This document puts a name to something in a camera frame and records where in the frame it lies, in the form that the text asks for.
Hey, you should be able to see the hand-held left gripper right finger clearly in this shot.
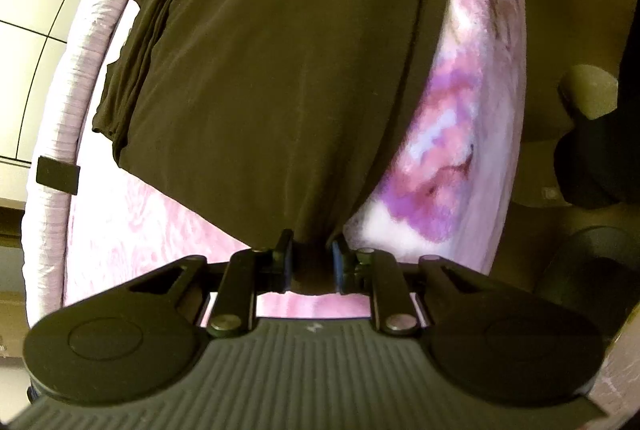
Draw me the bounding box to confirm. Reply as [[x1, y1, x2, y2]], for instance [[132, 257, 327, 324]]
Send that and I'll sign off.
[[331, 237, 506, 339]]

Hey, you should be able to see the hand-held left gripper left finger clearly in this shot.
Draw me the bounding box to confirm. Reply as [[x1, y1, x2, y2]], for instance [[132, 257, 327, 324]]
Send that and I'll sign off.
[[115, 230, 296, 340]]

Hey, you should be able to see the dark brown garment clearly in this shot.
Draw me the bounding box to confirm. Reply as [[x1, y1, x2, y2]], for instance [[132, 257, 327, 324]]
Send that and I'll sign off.
[[91, 0, 453, 295]]

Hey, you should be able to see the pink floral blanket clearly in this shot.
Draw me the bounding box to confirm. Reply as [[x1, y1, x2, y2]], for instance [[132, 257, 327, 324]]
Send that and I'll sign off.
[[60, 0, 528, 328]]

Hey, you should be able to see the black tag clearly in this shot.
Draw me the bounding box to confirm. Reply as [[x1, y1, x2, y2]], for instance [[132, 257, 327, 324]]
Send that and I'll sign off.
[[36, 156, 81, 195]]

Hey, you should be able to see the dark slipper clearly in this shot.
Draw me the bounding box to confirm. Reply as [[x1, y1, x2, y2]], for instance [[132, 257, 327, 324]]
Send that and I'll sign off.
[[537, 227, 640, 313]]

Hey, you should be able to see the black round object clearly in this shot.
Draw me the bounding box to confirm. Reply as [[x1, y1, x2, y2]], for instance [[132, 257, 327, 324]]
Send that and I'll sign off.
[[554, 110, 640, 209]]

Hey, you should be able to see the beige round object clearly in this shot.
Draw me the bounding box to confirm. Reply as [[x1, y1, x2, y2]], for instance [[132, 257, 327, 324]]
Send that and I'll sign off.
[[559, 64, 621, 121]]

